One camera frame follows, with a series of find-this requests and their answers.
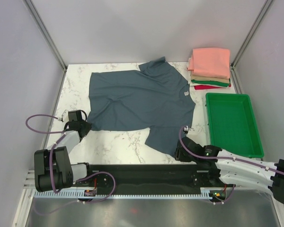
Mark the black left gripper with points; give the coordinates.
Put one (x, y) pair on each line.
(88, 127)

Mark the folded beige t-shirt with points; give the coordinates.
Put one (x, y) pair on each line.
(195, 77)

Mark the blue-grey t-shirt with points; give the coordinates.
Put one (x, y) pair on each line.
(156, 97)

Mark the left aluminium frame post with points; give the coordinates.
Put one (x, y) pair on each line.
(45, 33)

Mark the folded green t-shirt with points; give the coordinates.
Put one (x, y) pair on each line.
(212, 83)

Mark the folded salmon pink t-shirt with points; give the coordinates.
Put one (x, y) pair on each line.
(210, 62)

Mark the right aluminium frame post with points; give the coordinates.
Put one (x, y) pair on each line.
(255, 26)

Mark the white slotted cable duct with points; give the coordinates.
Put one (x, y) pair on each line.
(86, 193)

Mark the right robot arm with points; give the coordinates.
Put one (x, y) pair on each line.
(227, 168)

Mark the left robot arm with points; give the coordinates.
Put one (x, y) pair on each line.
(53, 169)

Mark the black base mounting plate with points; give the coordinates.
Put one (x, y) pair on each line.
(156, 174)

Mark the aluminium frame post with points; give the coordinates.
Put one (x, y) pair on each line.
(45, 33)
(255, 26)

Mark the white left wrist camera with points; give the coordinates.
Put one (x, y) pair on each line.
(64, 117)

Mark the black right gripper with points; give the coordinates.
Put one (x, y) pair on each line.
(178, 156)

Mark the folded red t-shirt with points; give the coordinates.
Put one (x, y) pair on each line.
(206, 87)

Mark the green plastic tray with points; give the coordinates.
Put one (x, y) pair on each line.
(232, 124)

